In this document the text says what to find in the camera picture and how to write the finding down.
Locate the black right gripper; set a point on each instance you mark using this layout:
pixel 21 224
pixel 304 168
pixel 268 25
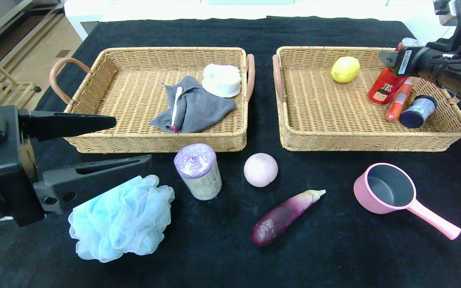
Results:
pixel 403 62

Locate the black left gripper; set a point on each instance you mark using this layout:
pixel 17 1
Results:
pixel 12 168

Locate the red cola can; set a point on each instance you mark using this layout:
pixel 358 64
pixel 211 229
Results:
pixel 382 90

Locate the pale pink round fruit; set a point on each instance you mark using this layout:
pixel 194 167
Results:
pixel 260 170

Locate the purple eggplant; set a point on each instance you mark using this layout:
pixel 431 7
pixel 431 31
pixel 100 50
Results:
pixel 278 220

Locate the yellow lemon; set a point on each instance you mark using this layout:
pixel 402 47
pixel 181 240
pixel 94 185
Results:
pixel 344 70

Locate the orange sausage stick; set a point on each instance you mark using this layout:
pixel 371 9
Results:
pixel 397 104

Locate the small can dark blue lid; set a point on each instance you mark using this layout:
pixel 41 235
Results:
pixel 418 112

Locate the light blue bath pouf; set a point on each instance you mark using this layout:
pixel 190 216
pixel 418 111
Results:
pixel 122 224

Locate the wooden rolling rack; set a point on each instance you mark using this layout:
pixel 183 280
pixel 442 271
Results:
pixel 18 84

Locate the white marker pink cap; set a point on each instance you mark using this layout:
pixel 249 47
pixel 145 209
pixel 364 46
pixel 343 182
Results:
pixel 176 110

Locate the purple garbage bag roll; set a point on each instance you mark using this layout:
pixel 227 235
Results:
pixel 200 176

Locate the grey microfibre towel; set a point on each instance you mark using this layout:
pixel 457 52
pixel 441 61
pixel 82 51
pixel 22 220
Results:
pixel 202 112

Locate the wooden shelf unit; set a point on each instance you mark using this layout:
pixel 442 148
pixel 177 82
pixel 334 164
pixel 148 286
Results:
pixel 18 32

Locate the white table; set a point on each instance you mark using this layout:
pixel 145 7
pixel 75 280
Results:
pixel 86 12

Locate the pink toy saucepan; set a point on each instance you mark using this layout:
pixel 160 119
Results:
pixel 363 196

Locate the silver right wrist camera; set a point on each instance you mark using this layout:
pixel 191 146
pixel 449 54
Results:
pixel 446 19

